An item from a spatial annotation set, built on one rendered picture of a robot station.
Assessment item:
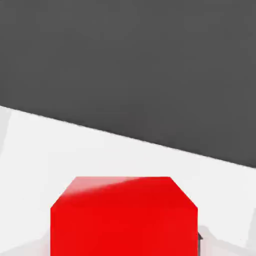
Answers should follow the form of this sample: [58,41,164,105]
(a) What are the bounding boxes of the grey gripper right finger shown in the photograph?
[197,225,251,256]

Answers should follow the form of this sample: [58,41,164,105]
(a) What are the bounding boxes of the small red cube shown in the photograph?
[50,176,199,256]

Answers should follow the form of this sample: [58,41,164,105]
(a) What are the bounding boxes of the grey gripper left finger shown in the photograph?
[12,236,52,256]

